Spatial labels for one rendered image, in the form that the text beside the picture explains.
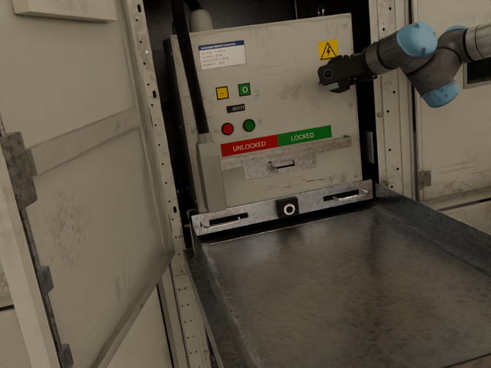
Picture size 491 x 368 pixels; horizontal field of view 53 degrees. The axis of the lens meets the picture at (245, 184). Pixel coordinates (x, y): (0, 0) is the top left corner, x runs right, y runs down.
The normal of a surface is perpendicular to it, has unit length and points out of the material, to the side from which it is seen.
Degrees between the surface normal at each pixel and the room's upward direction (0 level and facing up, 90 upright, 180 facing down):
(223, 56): 90
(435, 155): 90
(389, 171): 90
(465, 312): 0
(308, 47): 90
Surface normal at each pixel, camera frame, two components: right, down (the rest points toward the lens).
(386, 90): 0.25, 0.23
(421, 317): -0.13, -0.96
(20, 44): 0.99, -0.09
